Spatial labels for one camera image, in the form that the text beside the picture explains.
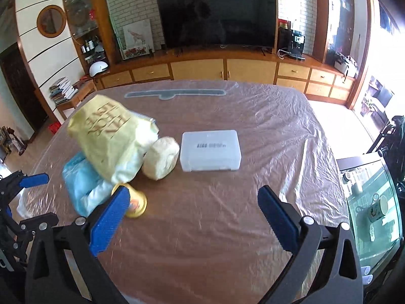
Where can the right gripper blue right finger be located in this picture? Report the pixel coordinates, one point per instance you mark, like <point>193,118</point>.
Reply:
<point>282,217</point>

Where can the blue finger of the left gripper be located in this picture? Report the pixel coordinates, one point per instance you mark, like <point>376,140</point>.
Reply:
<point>34,180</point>

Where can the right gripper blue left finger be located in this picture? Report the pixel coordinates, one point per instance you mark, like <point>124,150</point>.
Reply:
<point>105,221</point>

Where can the blue paper bag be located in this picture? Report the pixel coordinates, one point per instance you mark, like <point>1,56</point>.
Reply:
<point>86,188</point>

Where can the yellow plastic cup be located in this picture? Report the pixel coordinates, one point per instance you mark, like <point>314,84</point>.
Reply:
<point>138,201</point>

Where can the yellow paper bag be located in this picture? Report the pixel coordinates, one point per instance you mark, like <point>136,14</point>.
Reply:
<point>112,138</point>

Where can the clear plastic box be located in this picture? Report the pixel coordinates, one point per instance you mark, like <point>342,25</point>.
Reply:
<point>210,151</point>

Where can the stack of books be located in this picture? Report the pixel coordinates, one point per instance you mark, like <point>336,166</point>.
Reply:
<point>61,91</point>

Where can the white mug with lizard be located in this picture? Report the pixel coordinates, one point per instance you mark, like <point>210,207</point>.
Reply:
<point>378,209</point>

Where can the white dome lamp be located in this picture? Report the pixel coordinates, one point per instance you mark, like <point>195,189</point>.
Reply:
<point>97,67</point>

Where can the black bag on chair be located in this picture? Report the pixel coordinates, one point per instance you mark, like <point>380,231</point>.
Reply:
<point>393,149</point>

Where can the wooden tv cabinet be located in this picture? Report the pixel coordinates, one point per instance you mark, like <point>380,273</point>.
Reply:
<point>317,81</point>

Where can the floral framed picture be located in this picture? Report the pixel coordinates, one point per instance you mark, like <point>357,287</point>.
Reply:
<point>135,52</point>

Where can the black coffee machine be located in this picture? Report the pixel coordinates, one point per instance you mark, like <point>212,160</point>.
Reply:
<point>291,44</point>

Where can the black flat television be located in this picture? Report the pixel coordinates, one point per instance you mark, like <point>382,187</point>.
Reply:
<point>188,23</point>

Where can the round wall mirror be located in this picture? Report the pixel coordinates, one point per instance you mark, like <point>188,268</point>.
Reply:
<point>51,21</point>

